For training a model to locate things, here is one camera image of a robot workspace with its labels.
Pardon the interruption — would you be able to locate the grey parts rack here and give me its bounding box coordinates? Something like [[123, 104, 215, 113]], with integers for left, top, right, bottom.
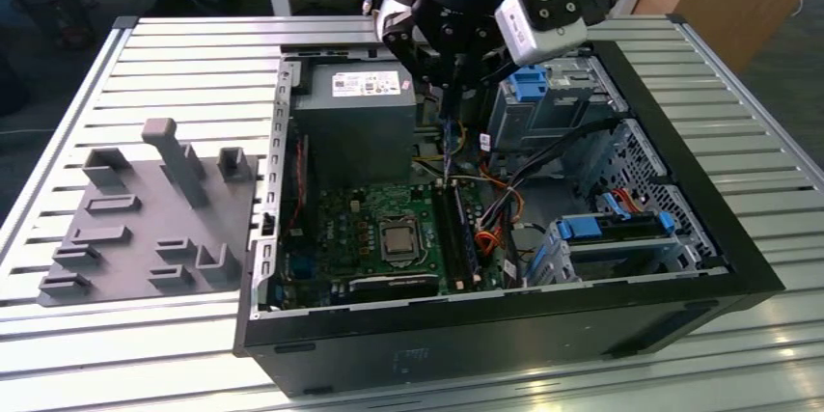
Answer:
[[35, 117, 269, 308]]

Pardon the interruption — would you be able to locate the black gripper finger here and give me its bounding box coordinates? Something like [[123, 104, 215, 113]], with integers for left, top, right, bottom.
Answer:
[[379, 14, 451, 90], [459, 44, 519, 90]]

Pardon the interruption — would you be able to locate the blue disk bay latch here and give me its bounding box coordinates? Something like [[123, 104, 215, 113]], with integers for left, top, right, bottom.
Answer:
[[505, 64, 549, 103]]

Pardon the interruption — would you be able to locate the orange wire bundle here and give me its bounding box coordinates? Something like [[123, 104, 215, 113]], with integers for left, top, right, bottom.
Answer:
[[473, 175, 526, 255]]

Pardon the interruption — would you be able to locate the yellow wire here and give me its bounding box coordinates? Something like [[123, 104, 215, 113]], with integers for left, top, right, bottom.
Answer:
[[410, 107, 469, 177]]

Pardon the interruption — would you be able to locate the hard disk in blue carrier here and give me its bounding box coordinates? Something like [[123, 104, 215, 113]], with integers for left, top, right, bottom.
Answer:
[[550, 211, 677, 245]]

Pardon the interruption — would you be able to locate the black graphics card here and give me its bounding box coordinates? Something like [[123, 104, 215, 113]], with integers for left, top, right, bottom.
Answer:
[[346, 272, 439, 300]]

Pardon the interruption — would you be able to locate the green motherboard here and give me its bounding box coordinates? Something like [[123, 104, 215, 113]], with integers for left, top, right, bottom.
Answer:
[[275, 179, 517, 310]]

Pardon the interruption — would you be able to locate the blue flat data wire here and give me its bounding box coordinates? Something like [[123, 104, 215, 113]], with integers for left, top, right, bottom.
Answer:
[[601, 187, 653, 221]]

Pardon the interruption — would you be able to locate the grey power supply unit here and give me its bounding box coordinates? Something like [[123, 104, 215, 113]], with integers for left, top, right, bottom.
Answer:
[[291, 62, 421, 186]]

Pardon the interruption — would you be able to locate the metal disk bay cage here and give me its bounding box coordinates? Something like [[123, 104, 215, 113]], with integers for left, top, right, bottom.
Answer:
[[485, 55, 629, 153], [523, 233, 723, 288]]

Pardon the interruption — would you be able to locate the CPU in socket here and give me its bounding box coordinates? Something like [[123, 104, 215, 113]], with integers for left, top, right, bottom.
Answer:
[[377, 220, 425, 264]]

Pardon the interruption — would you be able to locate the black open PC case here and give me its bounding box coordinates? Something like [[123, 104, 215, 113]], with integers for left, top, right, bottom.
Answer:
[[231, 39, 785, 398]]

